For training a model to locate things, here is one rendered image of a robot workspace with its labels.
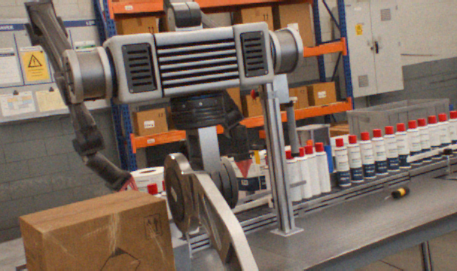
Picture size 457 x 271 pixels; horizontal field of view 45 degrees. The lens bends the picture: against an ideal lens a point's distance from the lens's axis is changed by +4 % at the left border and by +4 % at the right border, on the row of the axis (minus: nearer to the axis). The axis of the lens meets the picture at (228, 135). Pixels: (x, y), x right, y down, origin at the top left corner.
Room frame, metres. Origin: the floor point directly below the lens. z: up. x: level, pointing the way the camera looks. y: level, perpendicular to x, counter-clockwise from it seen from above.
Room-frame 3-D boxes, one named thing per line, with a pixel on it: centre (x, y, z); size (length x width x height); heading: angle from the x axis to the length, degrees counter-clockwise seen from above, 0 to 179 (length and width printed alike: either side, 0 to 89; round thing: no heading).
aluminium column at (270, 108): (1.88, -0.16, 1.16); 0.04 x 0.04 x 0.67; 32
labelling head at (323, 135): (2.28, -0.36, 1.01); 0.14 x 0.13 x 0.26; 122
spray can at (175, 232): (1.81, 0.23, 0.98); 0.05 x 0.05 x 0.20
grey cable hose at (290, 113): (1.98, -0.24, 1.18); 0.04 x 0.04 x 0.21
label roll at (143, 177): (2.43, 0.39, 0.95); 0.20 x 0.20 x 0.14
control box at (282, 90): (1.97, -0.18, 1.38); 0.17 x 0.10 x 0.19; 178
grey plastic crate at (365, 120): (4.01, -1.26, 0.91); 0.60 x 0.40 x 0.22; 115
